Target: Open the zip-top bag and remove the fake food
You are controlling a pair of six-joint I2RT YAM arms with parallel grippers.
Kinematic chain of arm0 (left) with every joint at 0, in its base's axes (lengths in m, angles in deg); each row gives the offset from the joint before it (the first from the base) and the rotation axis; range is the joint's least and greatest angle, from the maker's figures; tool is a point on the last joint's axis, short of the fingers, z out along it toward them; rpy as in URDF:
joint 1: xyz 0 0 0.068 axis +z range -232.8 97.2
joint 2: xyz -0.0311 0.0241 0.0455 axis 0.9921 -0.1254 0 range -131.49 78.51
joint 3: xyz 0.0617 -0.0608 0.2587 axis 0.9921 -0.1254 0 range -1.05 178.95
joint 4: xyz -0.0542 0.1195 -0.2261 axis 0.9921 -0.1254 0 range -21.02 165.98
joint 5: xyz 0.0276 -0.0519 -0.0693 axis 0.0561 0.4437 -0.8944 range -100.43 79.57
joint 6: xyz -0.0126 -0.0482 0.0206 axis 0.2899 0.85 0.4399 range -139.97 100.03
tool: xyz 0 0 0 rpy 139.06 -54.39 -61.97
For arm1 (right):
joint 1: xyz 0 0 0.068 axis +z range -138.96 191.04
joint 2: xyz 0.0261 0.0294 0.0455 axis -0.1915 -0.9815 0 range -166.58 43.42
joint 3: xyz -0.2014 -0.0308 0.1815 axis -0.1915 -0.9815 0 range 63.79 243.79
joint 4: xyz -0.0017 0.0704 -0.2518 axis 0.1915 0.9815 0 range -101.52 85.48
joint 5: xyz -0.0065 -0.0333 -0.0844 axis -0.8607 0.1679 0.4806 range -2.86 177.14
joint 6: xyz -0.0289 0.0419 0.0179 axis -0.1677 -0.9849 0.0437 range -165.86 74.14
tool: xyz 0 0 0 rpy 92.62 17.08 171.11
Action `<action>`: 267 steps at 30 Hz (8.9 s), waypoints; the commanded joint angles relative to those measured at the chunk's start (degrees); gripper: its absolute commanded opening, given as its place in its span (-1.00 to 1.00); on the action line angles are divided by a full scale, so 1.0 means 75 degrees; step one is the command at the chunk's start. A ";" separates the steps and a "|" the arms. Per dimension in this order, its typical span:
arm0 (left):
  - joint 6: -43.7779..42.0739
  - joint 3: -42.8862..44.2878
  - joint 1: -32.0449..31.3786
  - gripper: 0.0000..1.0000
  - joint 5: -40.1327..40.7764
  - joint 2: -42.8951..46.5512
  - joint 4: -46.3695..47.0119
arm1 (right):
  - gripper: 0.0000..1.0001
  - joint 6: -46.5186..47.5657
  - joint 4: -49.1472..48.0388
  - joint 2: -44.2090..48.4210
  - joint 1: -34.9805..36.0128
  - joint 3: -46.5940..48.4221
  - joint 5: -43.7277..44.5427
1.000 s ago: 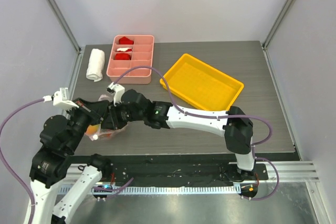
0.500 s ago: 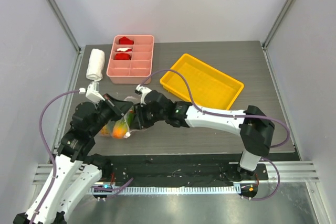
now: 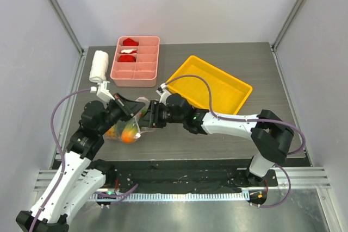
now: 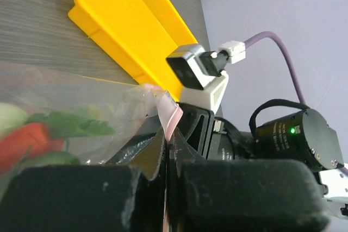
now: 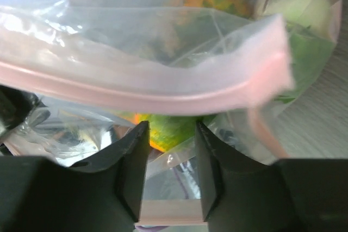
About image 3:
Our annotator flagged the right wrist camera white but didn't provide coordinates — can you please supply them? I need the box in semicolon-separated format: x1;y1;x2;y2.
156;83;172;105

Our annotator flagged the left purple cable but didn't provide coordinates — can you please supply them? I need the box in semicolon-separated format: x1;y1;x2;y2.
28;87;139;232

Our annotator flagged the white red fake food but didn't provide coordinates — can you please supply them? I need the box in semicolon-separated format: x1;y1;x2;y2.
120;49;137;54

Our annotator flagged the pink divided organizer tray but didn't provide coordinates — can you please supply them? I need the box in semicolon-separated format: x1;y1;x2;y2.
110;36;160;87

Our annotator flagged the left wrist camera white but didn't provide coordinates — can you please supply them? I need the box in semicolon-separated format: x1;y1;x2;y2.
90;80;115;103

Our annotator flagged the red fake food top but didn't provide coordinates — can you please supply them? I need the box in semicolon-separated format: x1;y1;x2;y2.
123;37;139;47

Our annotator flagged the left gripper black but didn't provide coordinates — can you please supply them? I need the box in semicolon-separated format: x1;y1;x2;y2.
97;93;145;135

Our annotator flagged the rolled white towel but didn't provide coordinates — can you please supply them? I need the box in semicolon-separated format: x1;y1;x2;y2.
89;50;109;83

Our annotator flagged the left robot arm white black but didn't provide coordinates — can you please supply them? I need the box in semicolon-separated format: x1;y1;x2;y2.
16;93;145;231

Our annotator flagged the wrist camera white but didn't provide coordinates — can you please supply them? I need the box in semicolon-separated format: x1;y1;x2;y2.
90;80;115;103
156;83;172;105

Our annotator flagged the fake mango orange green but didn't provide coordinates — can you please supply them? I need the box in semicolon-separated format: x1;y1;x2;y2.
121;123;138;144

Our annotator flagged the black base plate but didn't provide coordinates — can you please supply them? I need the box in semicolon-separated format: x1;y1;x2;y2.
96;159;278;194

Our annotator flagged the red fake food lower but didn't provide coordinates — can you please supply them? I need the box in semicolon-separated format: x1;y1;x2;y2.
119;54;136;62

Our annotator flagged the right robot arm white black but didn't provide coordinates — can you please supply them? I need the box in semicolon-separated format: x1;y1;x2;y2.
139;94;294;186

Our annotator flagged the white slotted cable duct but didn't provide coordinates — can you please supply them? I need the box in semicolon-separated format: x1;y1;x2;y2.
94;191;250;203

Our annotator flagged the clear zip top bag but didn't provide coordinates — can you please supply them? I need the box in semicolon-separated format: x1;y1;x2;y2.
104;97;155;144

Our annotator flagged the yellow plastic tray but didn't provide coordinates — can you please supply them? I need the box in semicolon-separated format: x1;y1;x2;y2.
167;55;253;115

